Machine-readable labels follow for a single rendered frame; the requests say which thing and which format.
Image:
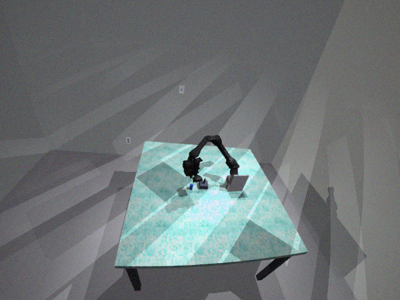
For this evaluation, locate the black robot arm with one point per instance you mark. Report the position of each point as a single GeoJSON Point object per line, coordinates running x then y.
{"type": "Point", "coordinates": [193, 161]}

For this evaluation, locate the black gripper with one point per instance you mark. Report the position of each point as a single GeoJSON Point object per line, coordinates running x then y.
{"type": "Point", "coordinates": [196, 177]}

